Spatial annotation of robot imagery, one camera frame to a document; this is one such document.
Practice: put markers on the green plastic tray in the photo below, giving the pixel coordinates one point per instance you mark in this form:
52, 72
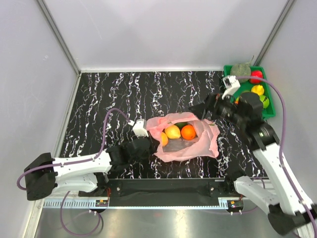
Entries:
247, 86

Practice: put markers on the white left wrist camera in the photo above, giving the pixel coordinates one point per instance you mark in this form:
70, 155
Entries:
139, 127

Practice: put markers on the green cracked ball fruit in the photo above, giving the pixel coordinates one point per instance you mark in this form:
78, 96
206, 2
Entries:
265, 101

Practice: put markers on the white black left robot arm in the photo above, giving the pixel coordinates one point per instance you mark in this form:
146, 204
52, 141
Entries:
47, 175

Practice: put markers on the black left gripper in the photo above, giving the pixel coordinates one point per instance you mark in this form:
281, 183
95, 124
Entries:
153, 149

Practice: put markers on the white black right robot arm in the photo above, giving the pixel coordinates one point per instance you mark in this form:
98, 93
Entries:
272, 161

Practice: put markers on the grey green melon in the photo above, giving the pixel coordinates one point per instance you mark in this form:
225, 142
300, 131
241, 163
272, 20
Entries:
241, 69

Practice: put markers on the orange fruit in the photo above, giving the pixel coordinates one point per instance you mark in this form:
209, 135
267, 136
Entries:
188, 132

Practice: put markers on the yellow lemon fruit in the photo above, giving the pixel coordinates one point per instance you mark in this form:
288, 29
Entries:
258, 89

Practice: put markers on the dark green fruit in bag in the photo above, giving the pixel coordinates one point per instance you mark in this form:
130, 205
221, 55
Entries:
181, 124

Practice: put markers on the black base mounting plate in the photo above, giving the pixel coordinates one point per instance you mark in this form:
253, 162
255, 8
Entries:
167, 192

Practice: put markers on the pale yellow round fruit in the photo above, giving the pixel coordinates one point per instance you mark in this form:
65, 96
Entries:
173, 132

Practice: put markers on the aluminium rail frame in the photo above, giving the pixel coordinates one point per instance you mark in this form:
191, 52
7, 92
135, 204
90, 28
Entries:
181, 207

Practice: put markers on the pink plastic bag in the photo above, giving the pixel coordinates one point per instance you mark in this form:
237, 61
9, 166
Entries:
204, 143

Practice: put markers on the red apple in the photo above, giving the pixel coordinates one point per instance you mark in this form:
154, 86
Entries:
258, 74

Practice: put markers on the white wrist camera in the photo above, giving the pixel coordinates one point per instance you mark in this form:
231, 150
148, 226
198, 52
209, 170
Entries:
231, 84
139, 127

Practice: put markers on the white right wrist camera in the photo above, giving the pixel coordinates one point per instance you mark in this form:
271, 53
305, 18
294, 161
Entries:
231, 84

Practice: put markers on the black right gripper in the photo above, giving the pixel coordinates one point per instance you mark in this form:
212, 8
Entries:
212, 103

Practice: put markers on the yellow fruit in bag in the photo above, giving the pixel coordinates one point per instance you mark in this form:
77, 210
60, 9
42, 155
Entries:
164, 139

